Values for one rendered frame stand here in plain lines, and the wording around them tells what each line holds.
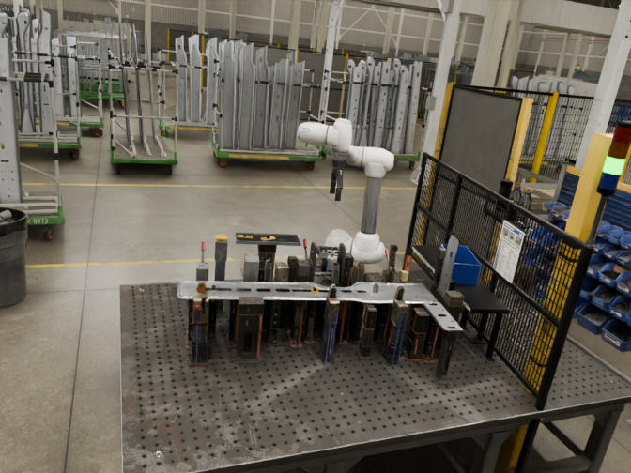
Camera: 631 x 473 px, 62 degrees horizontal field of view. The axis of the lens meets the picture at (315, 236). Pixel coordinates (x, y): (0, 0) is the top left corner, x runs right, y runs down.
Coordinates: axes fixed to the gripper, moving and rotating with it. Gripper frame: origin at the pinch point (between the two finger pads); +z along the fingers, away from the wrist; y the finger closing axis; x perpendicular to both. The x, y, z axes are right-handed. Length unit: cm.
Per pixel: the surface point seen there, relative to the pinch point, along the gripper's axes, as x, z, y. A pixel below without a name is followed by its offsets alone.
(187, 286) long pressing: -77, 46, 22
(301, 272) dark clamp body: -15.9, 42.9, 9.4
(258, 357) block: -41, 74, 46
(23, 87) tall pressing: -358, 40, -668
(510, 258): 90, 19, 39
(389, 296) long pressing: 29, 46, 31
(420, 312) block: 41, 48, 45
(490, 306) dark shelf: 80, 43, 47
